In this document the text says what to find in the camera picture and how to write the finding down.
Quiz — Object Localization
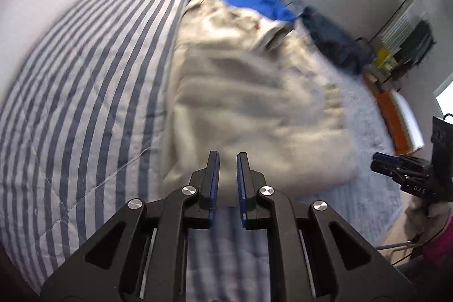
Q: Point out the striped hanging towel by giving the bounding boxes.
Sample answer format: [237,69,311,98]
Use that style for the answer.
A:
[380,0,422,50]

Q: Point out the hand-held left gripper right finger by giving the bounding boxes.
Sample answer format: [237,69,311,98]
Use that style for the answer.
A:
[236,152,416,302]

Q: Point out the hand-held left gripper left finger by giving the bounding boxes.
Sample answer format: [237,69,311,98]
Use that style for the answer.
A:
[40,151,221,302]

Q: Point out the metal bar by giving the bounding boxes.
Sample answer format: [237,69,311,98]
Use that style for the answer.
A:
[375,240,416,251]

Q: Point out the beige and blue jacket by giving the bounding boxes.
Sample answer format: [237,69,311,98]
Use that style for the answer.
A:
[159,0,359,198]

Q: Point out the yellow box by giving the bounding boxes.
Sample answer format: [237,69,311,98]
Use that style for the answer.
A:
[375,47,397,71]

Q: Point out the person's right forearm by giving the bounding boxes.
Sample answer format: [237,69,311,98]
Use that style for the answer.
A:
[405,198,453,246]

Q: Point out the black metal clothes rack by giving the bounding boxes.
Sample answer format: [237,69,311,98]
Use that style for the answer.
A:
[354,0,425,90]

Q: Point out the orange and white box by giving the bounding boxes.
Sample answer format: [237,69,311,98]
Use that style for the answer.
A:
[377,90,425,156]

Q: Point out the dark navy cloth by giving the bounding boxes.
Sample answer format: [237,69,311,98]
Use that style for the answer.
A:
[301,6,376,74]

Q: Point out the pink cloth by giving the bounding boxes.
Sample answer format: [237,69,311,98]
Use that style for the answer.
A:
[423,213,453,265]

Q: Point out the dark hanging clothes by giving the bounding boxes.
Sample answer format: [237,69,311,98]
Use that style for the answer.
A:
[398,19,436,80]

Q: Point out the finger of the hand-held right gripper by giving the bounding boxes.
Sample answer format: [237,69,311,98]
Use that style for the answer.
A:
[374,152,404,166]
[370,161,402,182]

